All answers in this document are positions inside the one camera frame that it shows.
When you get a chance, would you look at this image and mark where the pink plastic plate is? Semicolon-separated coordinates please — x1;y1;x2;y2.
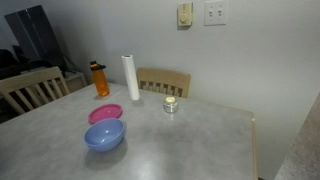
87;103;124;125

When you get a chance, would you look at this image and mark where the blue plastic bowl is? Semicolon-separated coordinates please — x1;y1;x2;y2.
83;118;127;153

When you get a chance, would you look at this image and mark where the wooden block holder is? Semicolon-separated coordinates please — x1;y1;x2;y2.
135;67;192;99

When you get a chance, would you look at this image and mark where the small silver candle jar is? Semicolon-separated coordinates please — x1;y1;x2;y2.
162;96;179;114

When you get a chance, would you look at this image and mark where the white paper towel roll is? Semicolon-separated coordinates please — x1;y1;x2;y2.
120;54;141;102

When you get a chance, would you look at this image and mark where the orange water bottle black cap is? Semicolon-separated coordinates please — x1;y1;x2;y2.
89;60;111;98

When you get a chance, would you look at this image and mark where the low beige side cabinet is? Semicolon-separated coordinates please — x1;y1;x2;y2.
63;70;88;94

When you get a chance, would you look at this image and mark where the wooden chair with slats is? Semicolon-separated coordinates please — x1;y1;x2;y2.
0;65;71;116

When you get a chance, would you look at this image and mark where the black flat monitor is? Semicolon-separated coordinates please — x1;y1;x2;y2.
4;4;66;68

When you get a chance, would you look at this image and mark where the speckled grey countertop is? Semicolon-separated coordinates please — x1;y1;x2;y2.
273;93;320;180

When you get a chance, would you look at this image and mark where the beige wall thermostat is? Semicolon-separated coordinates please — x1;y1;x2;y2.
177;2;194;28

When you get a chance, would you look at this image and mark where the white light switch plate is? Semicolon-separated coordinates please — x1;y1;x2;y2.
203;0;229;27

